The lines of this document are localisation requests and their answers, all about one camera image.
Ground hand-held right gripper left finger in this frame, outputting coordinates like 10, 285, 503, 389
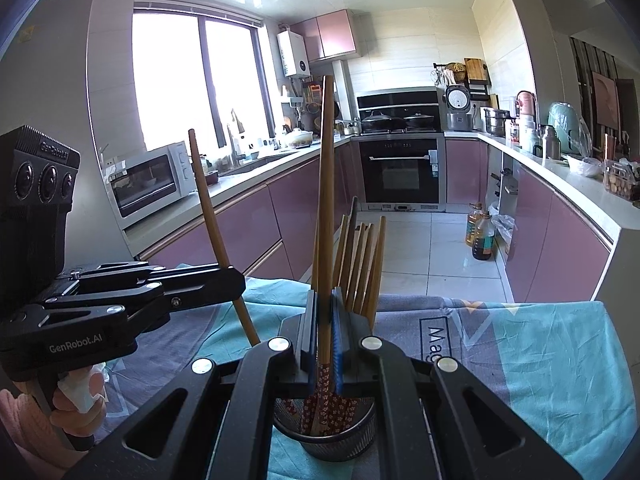
65, 290, 318, 480

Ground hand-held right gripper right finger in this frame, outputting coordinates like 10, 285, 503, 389
331, 287, 583, 480

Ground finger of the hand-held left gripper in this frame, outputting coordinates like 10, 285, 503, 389
55, 261, 241, 293
30, 271, 246, 333

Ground floral-end wooden chopstick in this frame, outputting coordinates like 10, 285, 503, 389
318, 75, 336, 401
187, 128, 262, 347

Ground bunch of wooden chopsticks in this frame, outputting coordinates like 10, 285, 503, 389
282, 197, 388, 436

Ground black mesh utensil holder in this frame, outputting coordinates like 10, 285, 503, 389
272, 395, 378, 462

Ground person's left hand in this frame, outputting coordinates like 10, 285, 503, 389
50, 364, 108, 429

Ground pink base cabinet run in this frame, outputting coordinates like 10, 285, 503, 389
122, 137, 358, 283
444, 130, 621, 306

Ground white countertop oven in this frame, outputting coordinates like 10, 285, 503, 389
107, 141, 197, 231

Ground white tissue wad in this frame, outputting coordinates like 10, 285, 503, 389
56, 366, 102, 413

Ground kitchen sink faucet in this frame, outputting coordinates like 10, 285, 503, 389
227, 108, 248, 163

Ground white ceramic casserole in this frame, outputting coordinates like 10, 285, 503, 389
284, 128, 315, 150

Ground black built-in oven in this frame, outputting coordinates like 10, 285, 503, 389
356, 134, 447, 213

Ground yellow cooking oil bottle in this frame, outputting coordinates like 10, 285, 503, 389
466, 202, 488, 247

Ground teal and grey tablecloth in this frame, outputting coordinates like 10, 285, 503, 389
100, 260, 633, 480

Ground kitchen window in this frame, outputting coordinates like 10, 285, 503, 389
131, 7, 273, 153

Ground white plastic bags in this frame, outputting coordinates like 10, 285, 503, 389
490, 212, 516, 256

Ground black lidded wok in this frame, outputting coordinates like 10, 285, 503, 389
360, 112, 405, 133

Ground black lidded pan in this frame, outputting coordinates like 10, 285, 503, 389
402, 112, 436, 131

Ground black range hood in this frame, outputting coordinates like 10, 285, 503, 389
356, 89, 441, 121

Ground white rice cooker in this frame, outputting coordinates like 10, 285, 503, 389
445, 85, 475, 132

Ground stainless steel pot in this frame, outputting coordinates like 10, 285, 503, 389
482, 107, 511, 136

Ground white bowl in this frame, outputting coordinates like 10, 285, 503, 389
567, 155, 605, 178

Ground pink electric kettle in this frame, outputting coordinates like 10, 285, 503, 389
516, 90, 538, 118

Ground clear food container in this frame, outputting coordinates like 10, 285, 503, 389
602, 160, 636, 196

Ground dark wooden slat panel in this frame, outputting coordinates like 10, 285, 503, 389
570, 37, 633, 146

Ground white wall water heater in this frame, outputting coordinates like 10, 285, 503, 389
276, 30, 310, 78

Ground pink upper wall cabinet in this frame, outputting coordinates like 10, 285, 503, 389
290, 9, 358, 63

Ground wall rack with cutting boards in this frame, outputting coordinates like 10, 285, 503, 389
432, 57, 493, 98

